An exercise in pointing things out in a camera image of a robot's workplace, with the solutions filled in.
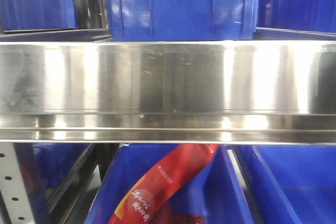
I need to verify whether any dark blue bin upper centre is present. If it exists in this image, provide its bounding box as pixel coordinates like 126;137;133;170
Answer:
108;0;258;41

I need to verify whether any dark blue bin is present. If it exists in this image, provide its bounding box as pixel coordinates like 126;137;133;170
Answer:
85;144;255;223
257;0;335;33
235;145;335;223
108;0;258;41
1;0;77;30
33;143;88;188

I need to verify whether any dark blue bin lower centre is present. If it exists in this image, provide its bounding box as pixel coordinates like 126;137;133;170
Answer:
85;144;255;223

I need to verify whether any dark blue bin lower left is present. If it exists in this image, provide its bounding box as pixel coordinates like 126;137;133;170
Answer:
33;143;88;188

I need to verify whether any dark blue bin lower right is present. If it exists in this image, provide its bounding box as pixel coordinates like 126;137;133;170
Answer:
235;145;335;223

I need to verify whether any dark blue bin upper right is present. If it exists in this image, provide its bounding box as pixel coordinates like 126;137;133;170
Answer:
257;0;335;33

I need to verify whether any dark blue bin upper left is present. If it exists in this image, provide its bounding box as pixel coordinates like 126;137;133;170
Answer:
1;0;77;30

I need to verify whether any red snack bag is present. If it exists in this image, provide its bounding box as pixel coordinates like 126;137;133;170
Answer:
108;144;219;223

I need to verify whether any perforated grey shelf upright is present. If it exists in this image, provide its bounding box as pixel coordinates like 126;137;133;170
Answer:
1;142;35;223

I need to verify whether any stainless steel shelf rail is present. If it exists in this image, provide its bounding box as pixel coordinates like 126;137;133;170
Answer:
1;40;335;145

